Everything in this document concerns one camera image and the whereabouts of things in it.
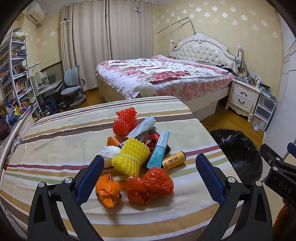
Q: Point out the white curtain clip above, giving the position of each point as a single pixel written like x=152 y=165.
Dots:
x=137 y=10
x=64 y=21

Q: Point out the pile of small bedside items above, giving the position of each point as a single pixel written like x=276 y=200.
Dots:
x=248 y=76

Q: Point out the small white bottle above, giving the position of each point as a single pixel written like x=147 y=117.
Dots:
x=258 y=83

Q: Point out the dark red fuzzy ball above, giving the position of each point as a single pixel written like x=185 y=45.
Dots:
x=4 y=129

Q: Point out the yellow foam fruit net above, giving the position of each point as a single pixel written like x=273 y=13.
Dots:
x=130 y=155

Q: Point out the white two-drawer nightstand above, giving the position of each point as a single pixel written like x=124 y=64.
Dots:
x=242 y=97

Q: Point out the white air conditioner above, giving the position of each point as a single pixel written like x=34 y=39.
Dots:
x=34 y=11

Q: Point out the light blue tube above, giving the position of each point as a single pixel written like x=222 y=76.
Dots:
x=159 y=148

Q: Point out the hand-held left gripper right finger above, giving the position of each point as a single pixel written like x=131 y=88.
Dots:
x=208 y=176

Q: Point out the grey study desk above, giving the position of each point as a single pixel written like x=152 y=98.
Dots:
x=49 y=87

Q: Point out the yellow drink can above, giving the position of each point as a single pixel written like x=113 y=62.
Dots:
x=173 y=161

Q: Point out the small wall camera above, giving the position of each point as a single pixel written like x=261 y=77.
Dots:
x=39 y=25

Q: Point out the person's right forearm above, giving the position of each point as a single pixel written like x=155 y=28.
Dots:
x=286 y=220

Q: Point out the red plastic bag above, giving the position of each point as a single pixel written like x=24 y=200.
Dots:
x=150 y=185

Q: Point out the white bed with tufted headboard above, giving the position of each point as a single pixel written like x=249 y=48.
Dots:
x=203 y=49

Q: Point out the striped tablecloth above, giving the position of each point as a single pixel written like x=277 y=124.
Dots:
x=69 y=129

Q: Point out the small orange paper box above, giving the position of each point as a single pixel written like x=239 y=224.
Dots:
x=114 y=141

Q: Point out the bin with black bag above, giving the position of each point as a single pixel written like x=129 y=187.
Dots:
x=235 y=150

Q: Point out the white wall socket strip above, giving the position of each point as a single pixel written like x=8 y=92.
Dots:
x=256 y=75

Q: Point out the white sliding wardrobe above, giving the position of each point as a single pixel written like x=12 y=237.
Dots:
x=288 y=69

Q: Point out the red foam fruit net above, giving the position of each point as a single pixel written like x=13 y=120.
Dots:
x=123 y=121

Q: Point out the silver white tube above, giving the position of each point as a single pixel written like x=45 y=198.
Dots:
x=143 y=126

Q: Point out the white bookshelf with books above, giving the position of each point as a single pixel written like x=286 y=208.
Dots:
x=16 y=76

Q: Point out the pink floral quilt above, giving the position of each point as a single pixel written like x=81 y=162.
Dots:
x=161 y=69

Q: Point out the clear plastic drawer unit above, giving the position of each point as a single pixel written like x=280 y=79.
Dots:
x=264 y=109

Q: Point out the white storage box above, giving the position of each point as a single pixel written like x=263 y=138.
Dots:
x=207 y=110

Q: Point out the teal flat box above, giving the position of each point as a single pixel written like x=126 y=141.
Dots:
x=269 y=93

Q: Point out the red metallic can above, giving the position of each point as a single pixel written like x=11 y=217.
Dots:
x=153 y=135

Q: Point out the pile of colourful toys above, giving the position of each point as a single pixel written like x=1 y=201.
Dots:
x=16 y=112

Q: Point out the blue white crumpled wrapper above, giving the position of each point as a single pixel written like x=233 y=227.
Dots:
x=256 y=128

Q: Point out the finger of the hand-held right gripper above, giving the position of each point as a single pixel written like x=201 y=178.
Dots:
x=271 y=157
x=292 y=151

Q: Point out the grey blue desk chair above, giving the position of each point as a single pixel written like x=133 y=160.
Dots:
x=72 y=83

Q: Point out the beige curtain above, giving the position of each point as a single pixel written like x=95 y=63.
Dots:
x=85 y=39
x=129 y=30

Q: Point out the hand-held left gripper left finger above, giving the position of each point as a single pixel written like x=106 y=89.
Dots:
x=89 y=180

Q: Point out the white tissue ball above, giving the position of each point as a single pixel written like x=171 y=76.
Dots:
x=108 y=155

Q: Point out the orange plastic bag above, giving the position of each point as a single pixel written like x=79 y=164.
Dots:
x=107 y=190

